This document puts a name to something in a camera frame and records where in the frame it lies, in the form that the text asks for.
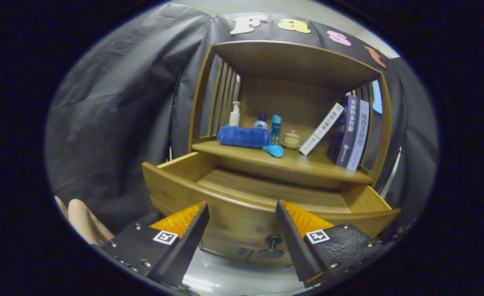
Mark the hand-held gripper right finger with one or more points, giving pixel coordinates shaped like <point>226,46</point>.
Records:
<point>297,246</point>

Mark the wooden countertop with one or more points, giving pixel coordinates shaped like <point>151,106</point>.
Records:
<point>307,162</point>

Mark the white book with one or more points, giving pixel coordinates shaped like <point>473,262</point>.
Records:
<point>322,129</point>

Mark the beige lidded teacup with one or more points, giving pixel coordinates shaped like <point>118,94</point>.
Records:
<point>292,139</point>

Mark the small light blue tube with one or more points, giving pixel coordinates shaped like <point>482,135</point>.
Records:
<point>274,151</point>

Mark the dark blue book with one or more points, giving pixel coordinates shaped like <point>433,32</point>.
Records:
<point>346,135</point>

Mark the folded blue towel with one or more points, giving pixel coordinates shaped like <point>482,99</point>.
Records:
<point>242,137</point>

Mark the wooden cabinet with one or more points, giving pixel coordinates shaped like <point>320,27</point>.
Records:
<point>291,61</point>

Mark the white bottle with blue cap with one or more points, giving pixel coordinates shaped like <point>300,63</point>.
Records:
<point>260,124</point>

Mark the light purple book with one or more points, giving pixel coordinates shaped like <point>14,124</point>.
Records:
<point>359,135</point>

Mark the white pump bottle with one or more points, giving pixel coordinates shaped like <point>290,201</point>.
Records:
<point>234,119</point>

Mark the wooden drawer with black knob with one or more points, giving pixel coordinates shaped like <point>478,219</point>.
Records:
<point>242,218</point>

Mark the clear blue bottle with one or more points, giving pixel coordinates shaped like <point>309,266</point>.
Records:
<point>275,129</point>

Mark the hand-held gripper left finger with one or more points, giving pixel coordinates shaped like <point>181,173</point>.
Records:
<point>188,246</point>

